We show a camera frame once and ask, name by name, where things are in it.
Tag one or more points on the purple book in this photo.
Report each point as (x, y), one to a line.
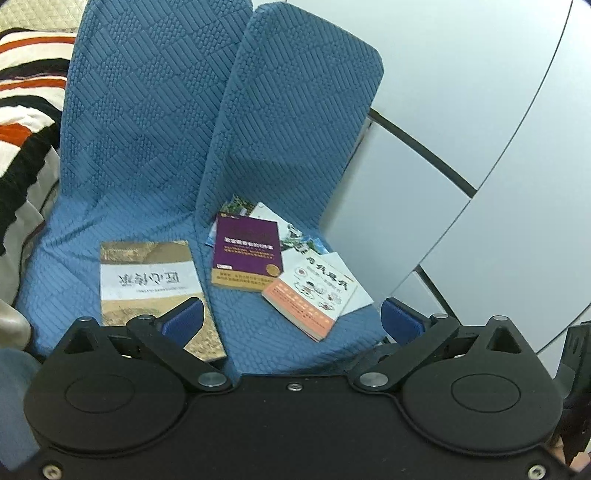
(244, 249)

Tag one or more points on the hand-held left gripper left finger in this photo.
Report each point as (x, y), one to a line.
(184, 318)

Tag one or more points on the blue quilted cushion cover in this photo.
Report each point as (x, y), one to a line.
(138, 115)

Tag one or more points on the plain white booklet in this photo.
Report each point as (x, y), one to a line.
(360, 300)

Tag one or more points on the white and orange book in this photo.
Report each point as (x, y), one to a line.
(314, 286)

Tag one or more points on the grey cloth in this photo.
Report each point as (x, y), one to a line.
(16, 406)

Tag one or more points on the beige quilted mat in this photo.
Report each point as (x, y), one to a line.
(37, 16)

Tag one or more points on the cream cloth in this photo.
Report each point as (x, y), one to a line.
(34, 217)

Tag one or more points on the orange black white striped blanket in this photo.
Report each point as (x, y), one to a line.
(27, 83)

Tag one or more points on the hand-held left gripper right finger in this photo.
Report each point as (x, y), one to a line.
(399, 323)

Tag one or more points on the gold and white book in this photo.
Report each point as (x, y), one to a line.
(147, 277)

